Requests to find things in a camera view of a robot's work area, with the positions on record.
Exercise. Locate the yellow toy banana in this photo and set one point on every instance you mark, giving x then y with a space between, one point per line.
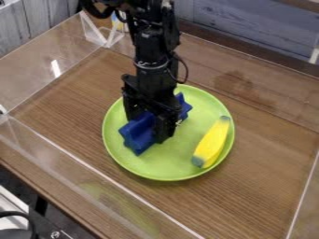
211 143

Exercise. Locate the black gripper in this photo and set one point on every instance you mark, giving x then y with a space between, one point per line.
148 91

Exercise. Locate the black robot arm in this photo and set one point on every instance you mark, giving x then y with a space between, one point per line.
152 26

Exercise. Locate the blue plastic block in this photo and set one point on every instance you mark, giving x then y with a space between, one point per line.
138 131

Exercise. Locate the clear acrylic enclosure wall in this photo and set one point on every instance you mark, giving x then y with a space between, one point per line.
60 81

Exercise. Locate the green round plate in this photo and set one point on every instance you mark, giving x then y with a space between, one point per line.
167 161

